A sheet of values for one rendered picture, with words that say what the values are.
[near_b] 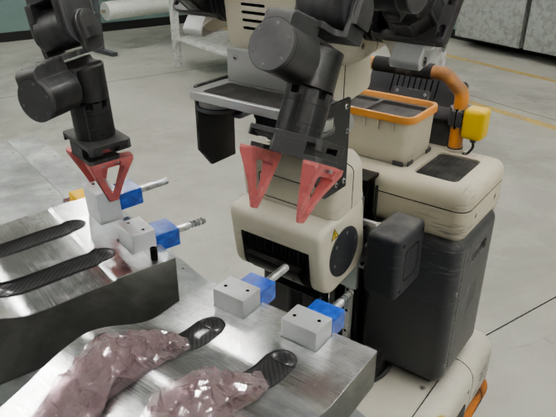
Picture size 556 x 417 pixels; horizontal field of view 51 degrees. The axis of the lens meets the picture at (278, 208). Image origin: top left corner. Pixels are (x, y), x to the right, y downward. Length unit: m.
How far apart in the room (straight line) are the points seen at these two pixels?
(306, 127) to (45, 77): 0.34
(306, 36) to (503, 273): 2.02
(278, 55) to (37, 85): 0.33
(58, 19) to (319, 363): 0.55
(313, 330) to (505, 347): 1.52
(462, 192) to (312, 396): 0.70
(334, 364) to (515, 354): 1.50
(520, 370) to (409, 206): 0.95
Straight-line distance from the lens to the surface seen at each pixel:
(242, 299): 0.75
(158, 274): 0.83
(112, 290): 0.81
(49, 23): 0.87
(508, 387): 2.03
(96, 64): 0.87
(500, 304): 2.38
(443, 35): 0.90
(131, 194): 0.95
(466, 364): 1.64
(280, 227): 1.11
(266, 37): 0.64
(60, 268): 0.86
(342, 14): 0.69
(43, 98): 0.81
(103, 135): 0.89
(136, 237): 0.84
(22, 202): 1.27
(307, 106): 0.68
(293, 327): 0.71
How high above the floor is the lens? 1.32
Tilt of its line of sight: 27 degrees down
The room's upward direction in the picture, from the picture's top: straight up
